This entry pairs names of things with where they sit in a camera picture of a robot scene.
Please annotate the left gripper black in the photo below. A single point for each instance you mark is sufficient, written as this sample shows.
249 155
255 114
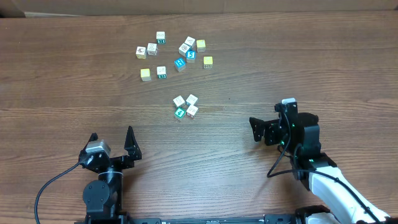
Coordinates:
115 160

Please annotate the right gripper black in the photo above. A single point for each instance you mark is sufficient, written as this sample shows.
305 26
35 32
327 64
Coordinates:
270 132

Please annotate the white block blue P side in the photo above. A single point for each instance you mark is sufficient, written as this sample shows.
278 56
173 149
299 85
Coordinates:
191 100

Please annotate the teal number four block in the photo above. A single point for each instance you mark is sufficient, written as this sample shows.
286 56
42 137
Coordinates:
179 113

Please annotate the yellow top wooden block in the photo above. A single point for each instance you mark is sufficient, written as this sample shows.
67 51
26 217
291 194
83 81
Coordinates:
145 74

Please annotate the white block plain top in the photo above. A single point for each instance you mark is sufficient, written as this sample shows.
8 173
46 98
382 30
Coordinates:
179 102

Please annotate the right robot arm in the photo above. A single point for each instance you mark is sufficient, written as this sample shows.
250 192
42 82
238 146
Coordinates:
297 136

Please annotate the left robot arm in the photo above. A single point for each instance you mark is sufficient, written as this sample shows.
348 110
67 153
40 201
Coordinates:
103 197

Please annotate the yellow block right middle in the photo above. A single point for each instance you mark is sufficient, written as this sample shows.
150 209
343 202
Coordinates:
208 62

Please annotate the white block green side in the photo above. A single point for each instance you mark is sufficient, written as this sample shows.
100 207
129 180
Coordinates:
161 72

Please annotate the white acorn picture block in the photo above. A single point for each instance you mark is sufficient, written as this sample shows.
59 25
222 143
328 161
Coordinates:
141 52

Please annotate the blue number five block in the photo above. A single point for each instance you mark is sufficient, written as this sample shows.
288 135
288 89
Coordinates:
191 56

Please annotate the blue letter H block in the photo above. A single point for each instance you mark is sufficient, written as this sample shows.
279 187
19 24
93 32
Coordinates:
180 64

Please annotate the yellow block upper right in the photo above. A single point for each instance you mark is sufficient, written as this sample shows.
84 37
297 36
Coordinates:
201 45

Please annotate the white block red letter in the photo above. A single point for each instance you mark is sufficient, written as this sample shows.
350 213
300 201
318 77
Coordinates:
152 49

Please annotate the white block picture top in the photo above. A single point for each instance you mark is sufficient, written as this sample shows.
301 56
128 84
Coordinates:
183 49

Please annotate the block with green R side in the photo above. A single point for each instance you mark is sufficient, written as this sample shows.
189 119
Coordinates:
160 37

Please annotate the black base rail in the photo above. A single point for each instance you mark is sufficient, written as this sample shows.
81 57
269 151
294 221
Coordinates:
199 221

